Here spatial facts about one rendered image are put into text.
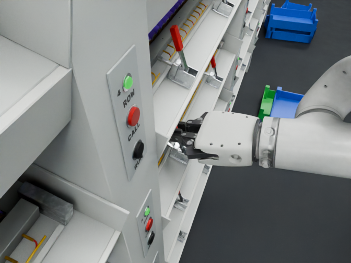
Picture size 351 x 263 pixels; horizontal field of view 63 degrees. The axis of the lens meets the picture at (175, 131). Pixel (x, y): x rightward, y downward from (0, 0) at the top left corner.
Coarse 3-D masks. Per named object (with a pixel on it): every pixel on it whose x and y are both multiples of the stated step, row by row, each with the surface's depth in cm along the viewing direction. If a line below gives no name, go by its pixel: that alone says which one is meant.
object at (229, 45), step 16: (224, 48) 88; (208, 64) 81; (224, 64) 84; (224, 80) 79; (208, 96) 73; (192, 112) 68; (176, 160) 59; (160, 176) 55; (176, 176) 56; (160, 192) 53; (176, 192) 54
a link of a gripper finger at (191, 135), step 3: (183, 132) 52; (186, 132) 52; (189, 132) 52; (183, 135) 52; (186, 135) 51; (189, 135) 51; (192, 135) 51; (195, 135) 51; (186, 138) 51; (189, 138) 51; (192, 138) 51
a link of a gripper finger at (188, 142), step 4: (176, 128) 53; (176, 132) 53; (180, 132) 52; (172, 136) 53; (176, 136) 53; (180, 136) 52; (172, 140) 54; (176, 140) 53; (180, 140) 53; (184, 140) 51; (188, 140) 51; (184, 144) 52; (188, 144) 50; (192, 144) 50
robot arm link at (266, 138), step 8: (264, 120) 46; (272, 120) 46; (264, 128) 45; (272, 128) 45; (264, 136) 45; (272, 136) 44; (256, 144) 46; (264, 144) 44; (272, 144) 44; (256, 152) 47; (264, 152) 45; (272, 152) 45; (264, 160) 46; (272, 160) 46
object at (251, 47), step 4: (252, 44) 158; (248, 48) 160; (252, 48) 159; (248, 52) 162; (248, 56) 159; (244, 60) 156; (248, 60) 157; (244, 64) 153; (240, 68) 150; (244, 68) 149; (240, 72) 148; (244, 72) 149; (240, 76) 146; (240, 80) 144; (236, 84) 141; (240, 84) 142; (236, 88) 139; (236, 92) 137; (232, 96) 132; (236, 96) 135; (232, 100) 132; (232, 104) 131
